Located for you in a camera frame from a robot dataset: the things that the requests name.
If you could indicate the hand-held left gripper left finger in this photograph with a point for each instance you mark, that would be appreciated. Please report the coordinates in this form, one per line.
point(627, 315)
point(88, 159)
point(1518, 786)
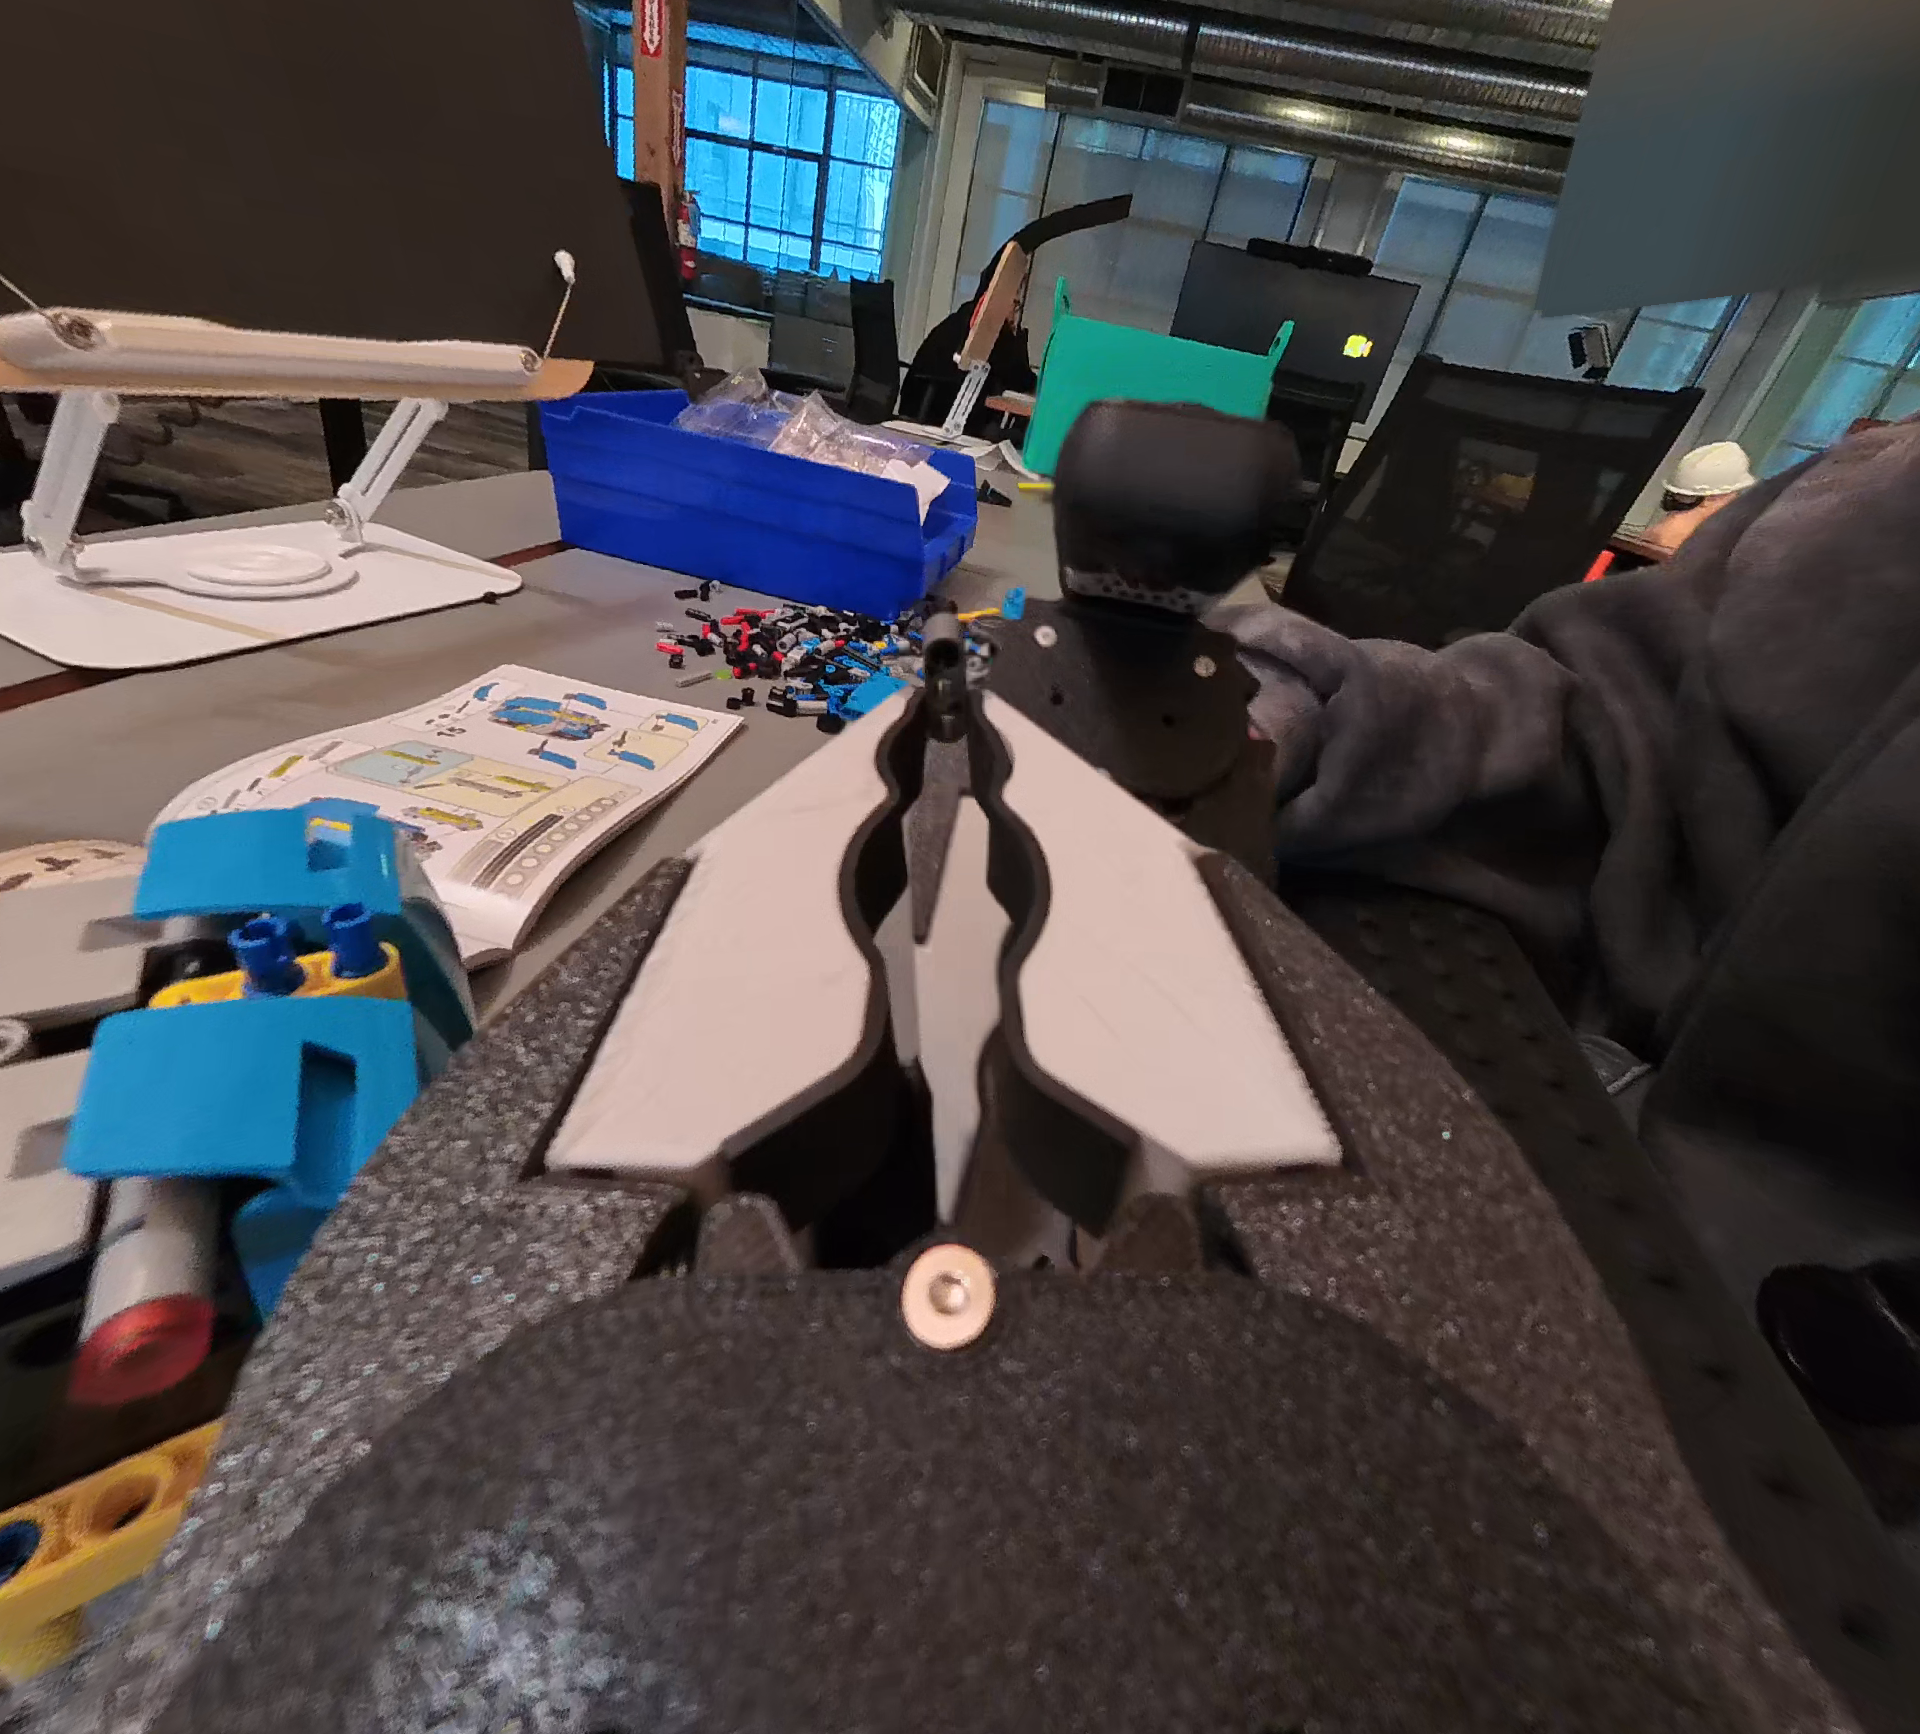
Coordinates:
point(721, 999)

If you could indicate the small grey connector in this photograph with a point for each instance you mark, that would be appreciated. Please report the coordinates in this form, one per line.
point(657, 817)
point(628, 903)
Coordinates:
point(945, 653)

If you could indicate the light wooden stand panel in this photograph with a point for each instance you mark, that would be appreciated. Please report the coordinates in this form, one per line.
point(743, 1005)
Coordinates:
point(994, 309)

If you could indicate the teal green panel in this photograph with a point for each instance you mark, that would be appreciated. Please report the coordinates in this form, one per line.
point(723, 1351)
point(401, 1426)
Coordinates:
point(1156, 384)

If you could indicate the red fire extinguisher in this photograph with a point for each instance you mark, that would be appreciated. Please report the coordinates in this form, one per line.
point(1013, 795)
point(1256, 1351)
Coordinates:
point(687, 233)

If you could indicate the black partition board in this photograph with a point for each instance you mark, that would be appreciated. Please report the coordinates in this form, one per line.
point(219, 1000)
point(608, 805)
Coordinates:
point(301, 39)

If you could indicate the white desk lamp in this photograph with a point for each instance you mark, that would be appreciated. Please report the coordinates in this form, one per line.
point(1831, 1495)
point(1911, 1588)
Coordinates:
point(270, 353)

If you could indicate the grey desk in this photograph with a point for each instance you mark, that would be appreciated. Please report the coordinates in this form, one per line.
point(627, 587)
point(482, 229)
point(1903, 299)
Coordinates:
point(601, 595)

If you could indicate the black monitor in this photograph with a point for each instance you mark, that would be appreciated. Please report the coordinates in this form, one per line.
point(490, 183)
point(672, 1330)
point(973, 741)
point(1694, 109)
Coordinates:
point(1290, 309)

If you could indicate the wooden table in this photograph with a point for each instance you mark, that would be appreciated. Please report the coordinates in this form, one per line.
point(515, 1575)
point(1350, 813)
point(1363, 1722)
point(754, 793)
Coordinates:
point(568, 374)

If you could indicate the person's right forearm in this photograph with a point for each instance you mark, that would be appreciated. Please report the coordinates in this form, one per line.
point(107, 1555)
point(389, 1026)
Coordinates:
point(1396, 715)

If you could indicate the black mesh office chair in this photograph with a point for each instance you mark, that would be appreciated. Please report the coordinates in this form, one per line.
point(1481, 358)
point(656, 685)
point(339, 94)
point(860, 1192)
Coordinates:
point(1484, 489)

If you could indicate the building instruction booklet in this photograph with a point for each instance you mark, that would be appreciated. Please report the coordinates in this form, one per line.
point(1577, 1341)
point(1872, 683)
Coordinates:
point(571, 773)

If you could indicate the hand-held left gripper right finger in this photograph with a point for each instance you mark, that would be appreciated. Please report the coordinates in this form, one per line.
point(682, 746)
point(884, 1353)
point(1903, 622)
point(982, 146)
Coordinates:
point(1171, 999)

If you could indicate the blue plastic bin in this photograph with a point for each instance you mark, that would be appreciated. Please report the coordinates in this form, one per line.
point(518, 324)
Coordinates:
point(721, 519)

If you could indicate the heap of clear plastic bags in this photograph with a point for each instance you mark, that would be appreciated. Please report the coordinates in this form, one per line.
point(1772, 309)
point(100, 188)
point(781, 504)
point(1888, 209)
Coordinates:
point(810, 428)

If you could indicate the white hard hat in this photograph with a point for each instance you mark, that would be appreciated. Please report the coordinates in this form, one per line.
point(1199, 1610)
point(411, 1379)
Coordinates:
point(1714, 467)

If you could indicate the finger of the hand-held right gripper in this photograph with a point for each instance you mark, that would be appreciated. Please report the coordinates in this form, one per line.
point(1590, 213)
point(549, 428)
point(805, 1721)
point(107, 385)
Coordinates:
point(953, 984)

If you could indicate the grey blue toy robot body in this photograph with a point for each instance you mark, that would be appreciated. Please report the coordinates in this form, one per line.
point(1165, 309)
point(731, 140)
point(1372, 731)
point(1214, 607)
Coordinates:
point(225, 1090)

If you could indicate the pile of building block parts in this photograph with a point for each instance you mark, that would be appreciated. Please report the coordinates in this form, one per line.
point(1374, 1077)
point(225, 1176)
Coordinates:
point(810, 653)

